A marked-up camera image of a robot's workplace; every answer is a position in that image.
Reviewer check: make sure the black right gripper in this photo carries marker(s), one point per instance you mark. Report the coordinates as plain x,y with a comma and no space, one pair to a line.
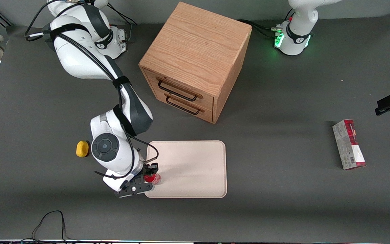
147,169

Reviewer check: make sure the small red coke bottle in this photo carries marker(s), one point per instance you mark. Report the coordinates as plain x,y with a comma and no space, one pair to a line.
156,179

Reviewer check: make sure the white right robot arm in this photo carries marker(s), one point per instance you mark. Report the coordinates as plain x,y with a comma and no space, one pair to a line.
80,57

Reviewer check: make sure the beige rectangular tray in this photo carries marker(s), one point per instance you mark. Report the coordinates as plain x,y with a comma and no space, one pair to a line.
195,169

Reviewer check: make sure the red tartan carton box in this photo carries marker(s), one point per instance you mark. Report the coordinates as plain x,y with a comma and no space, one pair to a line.
349,145

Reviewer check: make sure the yellow lemon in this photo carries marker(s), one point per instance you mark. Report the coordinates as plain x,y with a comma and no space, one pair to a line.
82,149

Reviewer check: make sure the wooden drawer front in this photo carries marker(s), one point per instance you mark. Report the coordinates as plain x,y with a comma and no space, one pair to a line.
208,102
209,115

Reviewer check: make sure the wooden two-drawer cabinet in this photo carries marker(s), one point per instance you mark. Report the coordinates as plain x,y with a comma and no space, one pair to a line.
195,44

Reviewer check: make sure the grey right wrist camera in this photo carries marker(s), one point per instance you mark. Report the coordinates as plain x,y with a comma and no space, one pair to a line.
130,191

